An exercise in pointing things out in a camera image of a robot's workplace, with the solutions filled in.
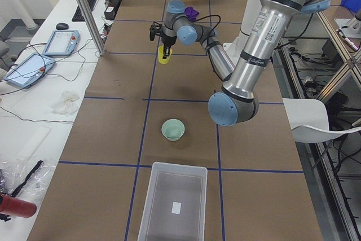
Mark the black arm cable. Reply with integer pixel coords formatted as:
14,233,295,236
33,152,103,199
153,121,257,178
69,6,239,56
191,14,222,47

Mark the teach pendant tablet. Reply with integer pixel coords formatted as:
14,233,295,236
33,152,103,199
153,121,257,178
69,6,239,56
42,29,80,58
3,53,55,89

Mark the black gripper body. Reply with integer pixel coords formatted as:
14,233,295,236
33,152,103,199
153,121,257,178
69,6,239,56
161,33,177,47

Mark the black computer mouse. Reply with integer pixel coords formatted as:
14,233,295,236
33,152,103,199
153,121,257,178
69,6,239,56
56,23,69,30

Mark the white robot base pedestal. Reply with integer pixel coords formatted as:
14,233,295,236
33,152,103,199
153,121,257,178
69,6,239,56
223,0,261,64

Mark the white chair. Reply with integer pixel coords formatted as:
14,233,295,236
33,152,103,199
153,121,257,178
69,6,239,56
283,98,360,143

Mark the near teach pendant tablet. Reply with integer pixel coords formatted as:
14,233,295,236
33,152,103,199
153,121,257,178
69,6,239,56
3,53,55,89

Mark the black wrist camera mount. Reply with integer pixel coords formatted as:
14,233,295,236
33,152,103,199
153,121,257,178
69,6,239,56
149,21,163,41

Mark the white foam block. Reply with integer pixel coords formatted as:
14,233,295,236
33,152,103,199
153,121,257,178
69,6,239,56
16,126,51,161

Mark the green ceramic bowl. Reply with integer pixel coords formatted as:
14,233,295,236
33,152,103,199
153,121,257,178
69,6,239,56
161,119,185,141

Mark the clear plastic storage box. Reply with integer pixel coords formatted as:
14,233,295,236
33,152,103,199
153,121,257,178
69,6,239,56
138,162,208,240

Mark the purple cloth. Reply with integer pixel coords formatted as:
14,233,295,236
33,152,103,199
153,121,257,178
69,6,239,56
184,6,200,22

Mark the yellow plastic cup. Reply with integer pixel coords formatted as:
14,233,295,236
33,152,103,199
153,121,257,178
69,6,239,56
158,45,173,64

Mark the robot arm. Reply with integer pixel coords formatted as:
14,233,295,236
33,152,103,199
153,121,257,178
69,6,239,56
160,0,331,126

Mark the far teach pendant tablet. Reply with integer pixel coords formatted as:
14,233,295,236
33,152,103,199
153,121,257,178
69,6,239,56
42,29,80,58

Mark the crumpled white paper towel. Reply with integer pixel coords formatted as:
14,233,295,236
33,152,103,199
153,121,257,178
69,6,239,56
51,91,80,116

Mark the crinkled clear plastic bag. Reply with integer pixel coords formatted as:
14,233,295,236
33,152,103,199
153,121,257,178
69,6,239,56
1,159,56,205

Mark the red cylinder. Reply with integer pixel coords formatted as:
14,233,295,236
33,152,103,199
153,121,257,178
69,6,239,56
1,194,37,218

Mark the aluminium frame post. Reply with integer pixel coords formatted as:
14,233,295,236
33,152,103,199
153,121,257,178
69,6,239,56
76,0,105,56

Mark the black power adapter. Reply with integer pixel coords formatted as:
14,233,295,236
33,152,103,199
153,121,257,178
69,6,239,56
104,6,116,20

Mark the black keyboard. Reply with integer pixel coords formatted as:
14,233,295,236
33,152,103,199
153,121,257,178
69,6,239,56
71,0,99,23

